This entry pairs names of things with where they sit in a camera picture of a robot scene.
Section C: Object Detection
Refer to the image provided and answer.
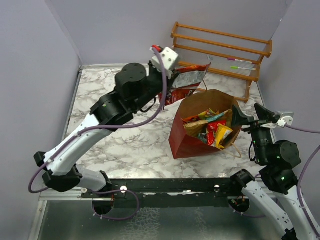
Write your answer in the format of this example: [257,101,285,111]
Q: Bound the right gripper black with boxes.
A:
[231,102,275,163]

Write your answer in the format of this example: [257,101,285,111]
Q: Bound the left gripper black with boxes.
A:
[132,59,180,112]

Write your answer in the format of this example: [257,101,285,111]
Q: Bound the red Doritos chip bag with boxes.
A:
[163,63,211,107]

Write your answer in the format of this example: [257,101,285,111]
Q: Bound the brown red paper bag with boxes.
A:
[169,89,241,159]

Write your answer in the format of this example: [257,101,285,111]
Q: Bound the orange Fox's candy bag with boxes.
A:
[182,108,220,124]

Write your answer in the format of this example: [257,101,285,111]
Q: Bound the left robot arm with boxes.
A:
[34,59,178,198]

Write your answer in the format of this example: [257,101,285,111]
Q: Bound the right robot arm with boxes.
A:
[229,103,320,240]

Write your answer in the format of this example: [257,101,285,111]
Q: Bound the yellow snack packet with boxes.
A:
[215,123,233,149]

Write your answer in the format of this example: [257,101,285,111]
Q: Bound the teal snack packet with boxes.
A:
[205,112,225,123]

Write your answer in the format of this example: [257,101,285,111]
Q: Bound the red snack packet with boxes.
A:
[206,119,227,146]

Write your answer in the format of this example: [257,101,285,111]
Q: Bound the green marker pen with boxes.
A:
[230,66,257,71]

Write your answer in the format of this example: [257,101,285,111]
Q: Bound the pink marker pen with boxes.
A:
[227,57,253,64]

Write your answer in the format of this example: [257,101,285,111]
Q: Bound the orange wooden rack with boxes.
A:
[170,22,273,103]

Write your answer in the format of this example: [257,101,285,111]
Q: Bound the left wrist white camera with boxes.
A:
[150,45,180,79]

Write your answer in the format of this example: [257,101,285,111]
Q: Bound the wrist white camera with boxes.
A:
[150,45,180,79]
[276,111,294,128]

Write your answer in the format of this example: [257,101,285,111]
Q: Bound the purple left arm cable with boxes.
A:
[27,47,168,194]

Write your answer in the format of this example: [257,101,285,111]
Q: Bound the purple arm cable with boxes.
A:
[284,124,320,238]
[27,47,168,194]

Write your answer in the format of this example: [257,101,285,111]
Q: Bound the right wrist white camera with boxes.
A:
[276,111,294,128]

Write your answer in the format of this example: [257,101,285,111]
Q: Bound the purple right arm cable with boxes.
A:
[284,124,320,238]

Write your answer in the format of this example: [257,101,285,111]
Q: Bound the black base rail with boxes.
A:
[81,178,242,209]

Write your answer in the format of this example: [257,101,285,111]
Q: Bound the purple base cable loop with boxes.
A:
[91,189,140,221]

